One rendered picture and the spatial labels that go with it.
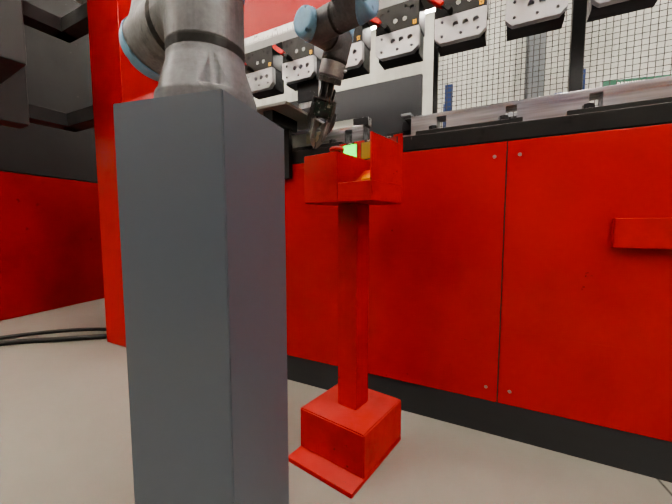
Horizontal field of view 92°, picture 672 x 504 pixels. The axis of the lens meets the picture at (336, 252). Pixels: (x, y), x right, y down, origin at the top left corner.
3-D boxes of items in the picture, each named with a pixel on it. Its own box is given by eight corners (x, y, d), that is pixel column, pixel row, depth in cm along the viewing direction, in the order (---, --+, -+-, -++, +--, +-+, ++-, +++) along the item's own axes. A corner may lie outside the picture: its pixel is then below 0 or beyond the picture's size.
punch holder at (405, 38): (375, 60, 113) (375, 10, 112) (383, 70, 121) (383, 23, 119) (418, 49, 106) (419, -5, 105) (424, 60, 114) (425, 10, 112)
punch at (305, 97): (297, 108, 133) (297, 84, 133) (300, 110, 135) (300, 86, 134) (318, 104, 129) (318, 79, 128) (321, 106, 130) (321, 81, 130)
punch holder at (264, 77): (244, 93, 141) (244, 53, 140) (258, 99, 149) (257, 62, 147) (272, 86, 134) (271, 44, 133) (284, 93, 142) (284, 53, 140)
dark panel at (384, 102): (247, 180, 215) (246, 111, 211) (250, 180, 216) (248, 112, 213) (420, 165, 162) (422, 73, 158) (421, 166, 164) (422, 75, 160)
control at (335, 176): (304, 203, 85) (303, 132, 83) (340, 206, 97) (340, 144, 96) (371, 200, 73) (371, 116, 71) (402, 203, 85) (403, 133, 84)
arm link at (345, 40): (323, 12, 92) (342, 24, 99) (314, 55, 96) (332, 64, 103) (344, 13, 88) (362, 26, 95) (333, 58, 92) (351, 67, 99)
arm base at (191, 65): (219, 93, 42) (217, 13, 42) (129, 105, 47) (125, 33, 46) (273, 127, 57) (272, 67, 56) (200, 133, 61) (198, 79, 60)
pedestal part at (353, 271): (337, 403, 89) (337, 203, 84) (350, 394, 94) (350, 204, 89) (356, 411, 85) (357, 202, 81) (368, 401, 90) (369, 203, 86)
